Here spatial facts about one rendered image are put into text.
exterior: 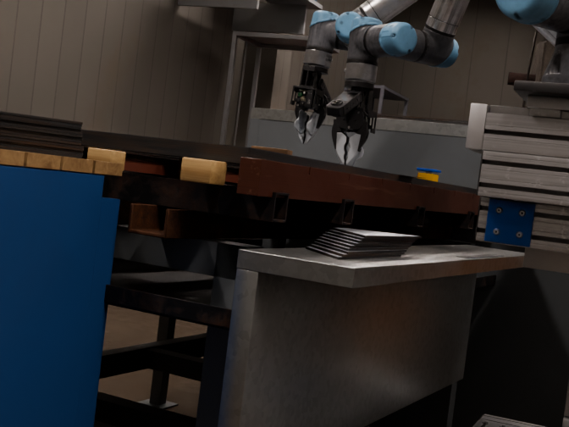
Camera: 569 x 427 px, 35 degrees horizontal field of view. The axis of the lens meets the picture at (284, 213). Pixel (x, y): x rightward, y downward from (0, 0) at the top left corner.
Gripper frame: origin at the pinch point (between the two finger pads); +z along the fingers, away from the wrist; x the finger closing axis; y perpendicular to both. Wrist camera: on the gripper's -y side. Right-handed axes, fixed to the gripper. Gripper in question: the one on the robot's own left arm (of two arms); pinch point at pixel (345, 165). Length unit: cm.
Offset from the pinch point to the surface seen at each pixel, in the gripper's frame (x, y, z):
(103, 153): 29, -54, 5
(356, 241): -28, -56, 15
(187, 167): -3, -72, 6
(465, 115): 222, 838, -100
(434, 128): 9, 91, -18
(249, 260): -18, -75, 19
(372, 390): -20, -17, 48
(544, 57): 98, 641, -139
